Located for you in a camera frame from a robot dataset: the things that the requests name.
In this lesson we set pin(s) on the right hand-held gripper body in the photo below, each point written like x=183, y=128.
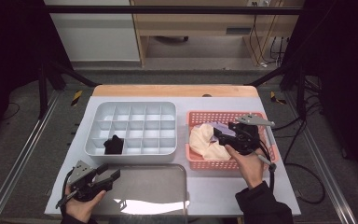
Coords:
x=245, y=140

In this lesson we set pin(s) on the pink plastic basket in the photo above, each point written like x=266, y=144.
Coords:
x=199, y=117

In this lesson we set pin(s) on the black curtain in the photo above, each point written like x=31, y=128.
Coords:
x=6, y=46
x=348, y=77

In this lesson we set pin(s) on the person's right hand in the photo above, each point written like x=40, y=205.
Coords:
x=253, y=169

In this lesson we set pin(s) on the purple sock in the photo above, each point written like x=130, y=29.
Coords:
x=220, y=127

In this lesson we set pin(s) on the black sock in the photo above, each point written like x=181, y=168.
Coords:
x=117, y=143
x=110, y=147

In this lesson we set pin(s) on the black yellow striped tape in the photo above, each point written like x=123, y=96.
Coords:
x=76, y=98
x=276, y=99

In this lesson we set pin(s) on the black horizontal frame bar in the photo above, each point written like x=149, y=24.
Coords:
x=167, y=10

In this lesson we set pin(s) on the person's left hand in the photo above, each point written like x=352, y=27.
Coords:
x=82, y=211

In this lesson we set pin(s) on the white compartment storage box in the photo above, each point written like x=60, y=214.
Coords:
x=130, y=159

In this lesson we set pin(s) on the cream sock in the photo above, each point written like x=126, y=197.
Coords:
x=199, y=140
x=217, y=152

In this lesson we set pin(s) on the dark round table grommet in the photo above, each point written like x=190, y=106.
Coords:
x=207, y=95

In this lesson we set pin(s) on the black upright frame post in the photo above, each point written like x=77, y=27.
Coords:
x=301, y=93

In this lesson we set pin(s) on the transparent grey box lid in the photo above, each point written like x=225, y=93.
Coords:
x=155, y=186

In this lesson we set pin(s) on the aluminium rail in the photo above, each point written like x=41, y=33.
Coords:
x=18, y=168
x=323, y=174

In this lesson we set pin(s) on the black diagonal frame strut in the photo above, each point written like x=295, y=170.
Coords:
x=74, y=76
x=270, y=74

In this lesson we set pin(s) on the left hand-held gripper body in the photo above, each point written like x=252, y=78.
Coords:
x=85, y=186

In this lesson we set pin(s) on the white cabinet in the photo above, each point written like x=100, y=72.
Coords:
x=99, y=37

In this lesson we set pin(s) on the white power strip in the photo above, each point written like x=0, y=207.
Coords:
x=259, y=3

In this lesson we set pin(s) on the wooden desk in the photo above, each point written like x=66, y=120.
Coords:
x=199, y=23

